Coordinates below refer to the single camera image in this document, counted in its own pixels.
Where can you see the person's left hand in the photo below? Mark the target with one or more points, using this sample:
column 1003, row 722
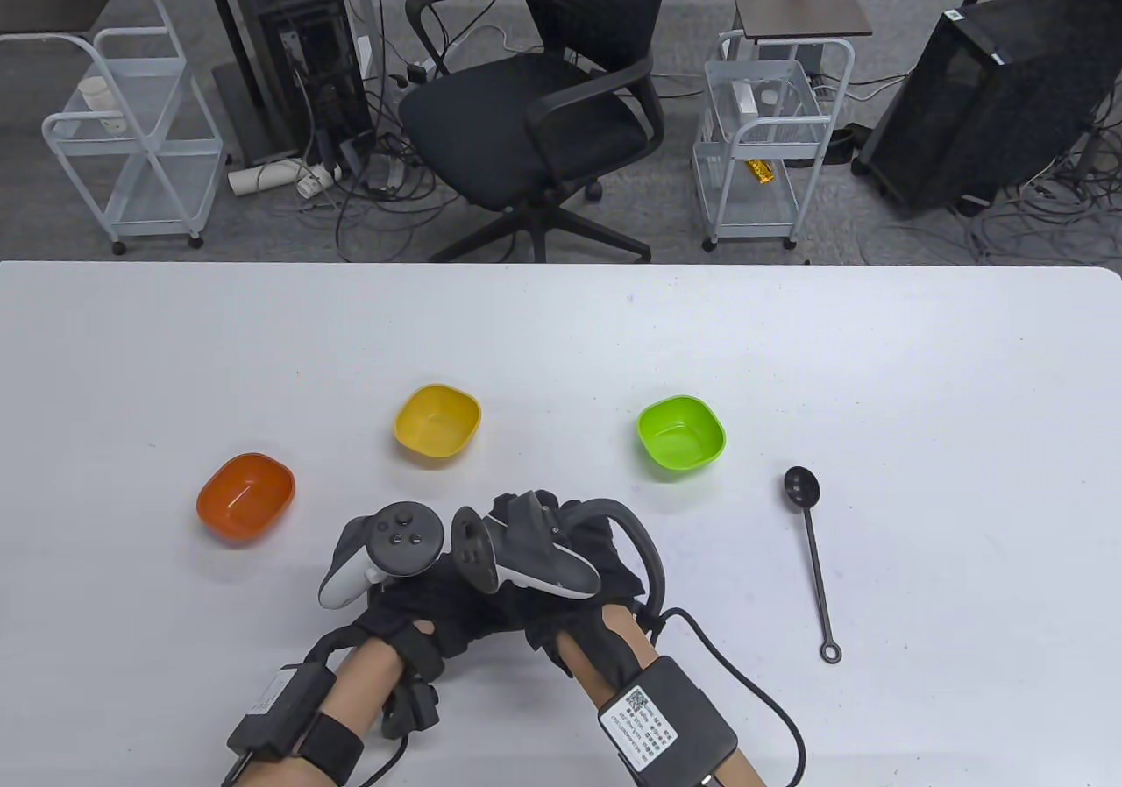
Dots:
column 412, row 607

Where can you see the person's right hand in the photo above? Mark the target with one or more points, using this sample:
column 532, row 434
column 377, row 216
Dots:
column 614, row 559

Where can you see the person's right fingers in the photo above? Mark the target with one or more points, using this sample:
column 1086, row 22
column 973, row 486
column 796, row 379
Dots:
column 570, row 513

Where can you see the person's right forearm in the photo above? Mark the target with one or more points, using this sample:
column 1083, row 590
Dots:
column 605, row 642

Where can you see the person's left forearm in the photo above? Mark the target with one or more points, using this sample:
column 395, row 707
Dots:
column 364, row 682

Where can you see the white grey right hand controller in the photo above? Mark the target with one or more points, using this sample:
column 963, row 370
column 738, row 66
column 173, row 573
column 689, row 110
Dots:
column 535, row 559

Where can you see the white grey hand controller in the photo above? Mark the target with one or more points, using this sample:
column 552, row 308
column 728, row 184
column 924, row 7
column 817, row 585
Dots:
column 535, row 559
column 394, row 542

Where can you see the green plastic bowl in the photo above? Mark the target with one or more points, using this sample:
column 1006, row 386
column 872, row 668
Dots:
column 682, row 436

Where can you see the yellow plastic bowl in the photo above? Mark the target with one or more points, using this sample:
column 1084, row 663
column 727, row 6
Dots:
column 438, row 423

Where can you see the white grey left hand controller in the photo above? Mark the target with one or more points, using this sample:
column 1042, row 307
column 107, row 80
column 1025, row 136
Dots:
column 394, row 542

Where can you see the black labelled right wrist box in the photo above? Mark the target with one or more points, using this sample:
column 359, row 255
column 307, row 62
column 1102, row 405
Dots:
column 666, row 721

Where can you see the orange plastic bowl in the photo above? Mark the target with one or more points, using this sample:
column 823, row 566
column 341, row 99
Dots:
column 245, row 498

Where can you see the black left wrist sensor box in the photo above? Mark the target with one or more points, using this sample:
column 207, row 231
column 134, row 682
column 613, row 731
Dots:
column 276, row 712

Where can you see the yellow snack packet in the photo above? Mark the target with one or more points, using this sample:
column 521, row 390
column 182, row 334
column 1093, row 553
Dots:
column 760, row 171

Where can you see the black office chair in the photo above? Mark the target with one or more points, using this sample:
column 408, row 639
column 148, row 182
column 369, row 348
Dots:
column 517, row 112

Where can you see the white paper roll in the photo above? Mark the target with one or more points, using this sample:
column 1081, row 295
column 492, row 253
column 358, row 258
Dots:
column 272, row 176

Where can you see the black computer tower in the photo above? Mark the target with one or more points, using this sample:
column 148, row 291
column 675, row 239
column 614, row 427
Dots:
column 316, row 68

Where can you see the black desk leg column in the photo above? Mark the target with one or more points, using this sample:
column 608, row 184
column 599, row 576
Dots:
column 237, row 60

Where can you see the large black computer case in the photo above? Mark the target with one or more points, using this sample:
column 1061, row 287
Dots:
column 990, row 95

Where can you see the white paper cup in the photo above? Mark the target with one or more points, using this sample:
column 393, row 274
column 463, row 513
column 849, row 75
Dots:
column 101, row 103

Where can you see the black wrist mount clip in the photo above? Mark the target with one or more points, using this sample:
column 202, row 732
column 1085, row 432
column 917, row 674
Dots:
column 412, row 708

